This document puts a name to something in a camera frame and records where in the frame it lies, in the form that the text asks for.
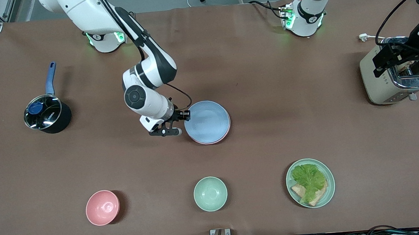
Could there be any black pot with blue handle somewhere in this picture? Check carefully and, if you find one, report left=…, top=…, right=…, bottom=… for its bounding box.
left=20, top=60, right=73, bottom=136

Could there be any black base cable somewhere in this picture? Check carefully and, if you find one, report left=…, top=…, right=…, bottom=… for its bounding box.
left=249, top=0, right=288, bottom=22

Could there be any white power plug and cord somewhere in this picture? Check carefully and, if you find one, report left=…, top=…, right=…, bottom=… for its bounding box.
left=359, top=32, right=387, bottom=43

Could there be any green lettuce leaf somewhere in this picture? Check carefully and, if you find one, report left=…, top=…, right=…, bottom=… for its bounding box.
left=290, top=163, right=328, bottom=205

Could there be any bread slice in toaster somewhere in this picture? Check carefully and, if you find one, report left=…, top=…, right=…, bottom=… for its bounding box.
left=396, top=60, right=419, bottom=76

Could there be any toast slice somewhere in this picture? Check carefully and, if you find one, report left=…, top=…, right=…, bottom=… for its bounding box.
left=291, top=181, right=330, bottom=208

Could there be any beige toaster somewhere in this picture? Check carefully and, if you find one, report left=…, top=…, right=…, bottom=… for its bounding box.
left=358, top=36, right=419, bottom=106

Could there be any small pink deep bowl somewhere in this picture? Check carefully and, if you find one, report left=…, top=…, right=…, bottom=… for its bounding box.
left=84, top=189, right=122, bottom=227

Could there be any blue shallow bowl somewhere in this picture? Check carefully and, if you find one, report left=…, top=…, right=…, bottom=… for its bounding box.
left=183, top=99, right=232, bottom=145

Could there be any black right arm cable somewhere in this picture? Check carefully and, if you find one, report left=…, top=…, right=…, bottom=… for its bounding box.
left=96, top=0, right=193, bottom=117

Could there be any black looped floor cable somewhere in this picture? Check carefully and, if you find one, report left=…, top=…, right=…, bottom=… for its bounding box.
left=363, top=224, right=401, bottom=235

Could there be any glass lid with blue knob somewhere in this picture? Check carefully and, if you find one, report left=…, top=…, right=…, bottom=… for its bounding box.
left=23, top=94, right=64, bottom=131

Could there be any green plate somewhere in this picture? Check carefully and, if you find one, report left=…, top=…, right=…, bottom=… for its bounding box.
left=284, top=156, right=337, bottom=210

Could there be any pink shallow bowl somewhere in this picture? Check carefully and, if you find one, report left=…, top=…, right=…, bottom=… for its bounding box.
left=189, top=111, right=232, bottom=146

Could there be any small green deep bowl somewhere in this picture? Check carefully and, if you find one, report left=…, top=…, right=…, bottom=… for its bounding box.
left=192, top=175, right=229, bottom=213

